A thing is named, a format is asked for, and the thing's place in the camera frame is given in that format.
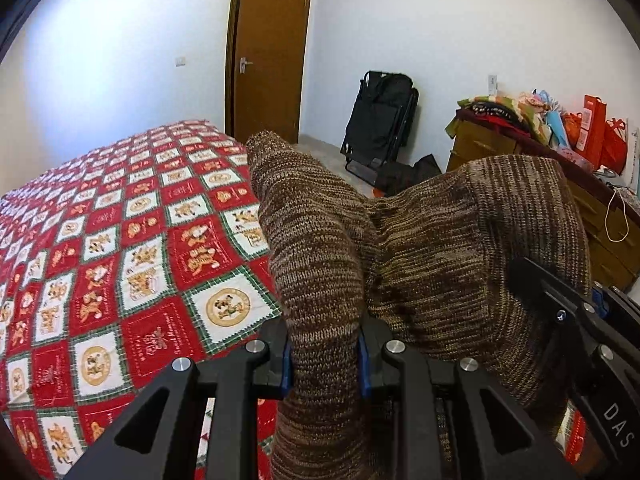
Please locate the dark bag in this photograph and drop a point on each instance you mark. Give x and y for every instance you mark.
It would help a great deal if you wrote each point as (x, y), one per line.
(407, 175)

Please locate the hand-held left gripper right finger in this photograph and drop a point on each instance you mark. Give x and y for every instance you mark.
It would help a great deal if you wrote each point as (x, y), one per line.
(364, 365)

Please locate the light blue gift bag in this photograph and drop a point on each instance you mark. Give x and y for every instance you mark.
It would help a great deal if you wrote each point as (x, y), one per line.
(556, 127)

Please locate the orange paper bag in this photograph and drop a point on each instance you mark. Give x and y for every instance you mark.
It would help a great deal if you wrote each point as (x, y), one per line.
(594, 125)

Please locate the brown knit sweater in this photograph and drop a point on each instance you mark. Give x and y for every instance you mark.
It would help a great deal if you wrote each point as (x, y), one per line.
(400, 270)

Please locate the wooden dresser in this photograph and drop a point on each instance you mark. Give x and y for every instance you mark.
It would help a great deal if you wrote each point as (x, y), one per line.
(595, 210)

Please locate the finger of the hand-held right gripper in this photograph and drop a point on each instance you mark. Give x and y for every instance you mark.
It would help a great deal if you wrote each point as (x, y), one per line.
(547, 285)

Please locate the black folding chair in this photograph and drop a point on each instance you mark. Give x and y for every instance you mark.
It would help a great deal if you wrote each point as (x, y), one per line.
(380, 120)

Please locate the pile of folded clothes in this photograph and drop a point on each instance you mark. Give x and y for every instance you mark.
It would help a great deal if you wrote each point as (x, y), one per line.
(500, 115)

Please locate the red checkered printed bed blanket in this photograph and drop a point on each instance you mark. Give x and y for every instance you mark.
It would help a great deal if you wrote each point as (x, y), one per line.
(125, 270)

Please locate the red gift bag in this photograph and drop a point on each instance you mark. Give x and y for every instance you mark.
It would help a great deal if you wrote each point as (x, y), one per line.
(614, 142)

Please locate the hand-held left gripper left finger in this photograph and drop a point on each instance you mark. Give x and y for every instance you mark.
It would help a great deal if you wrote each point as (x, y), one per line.
(286, 365)

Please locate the white wall socket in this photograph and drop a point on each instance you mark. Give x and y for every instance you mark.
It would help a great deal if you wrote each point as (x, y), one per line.
(493, 82)

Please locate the brown wooden door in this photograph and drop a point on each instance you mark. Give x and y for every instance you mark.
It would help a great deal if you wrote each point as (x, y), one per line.
(267, 55)

